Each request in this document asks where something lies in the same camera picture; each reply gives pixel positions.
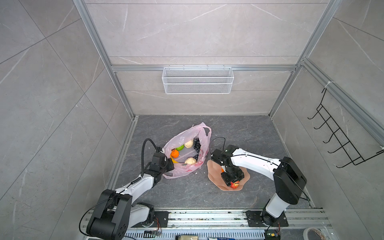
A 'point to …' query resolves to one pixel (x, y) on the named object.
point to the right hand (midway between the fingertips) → (232, 181)
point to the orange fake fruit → (174, 153)
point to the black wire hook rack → (355, 156)
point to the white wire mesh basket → (196, 80)
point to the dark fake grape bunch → (197, 145)
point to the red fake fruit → (234, 185)
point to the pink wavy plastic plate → (214, 170)
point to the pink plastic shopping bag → (188, 149)
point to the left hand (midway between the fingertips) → (171, 158)
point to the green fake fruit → (180, 148)
